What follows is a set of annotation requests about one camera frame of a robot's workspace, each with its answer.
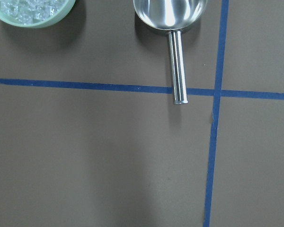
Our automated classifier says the green bowl of ice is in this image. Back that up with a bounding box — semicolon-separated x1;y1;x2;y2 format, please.
0;0;75;28

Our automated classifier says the steel ice scoop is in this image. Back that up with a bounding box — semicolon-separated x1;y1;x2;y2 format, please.
133;0;208;105

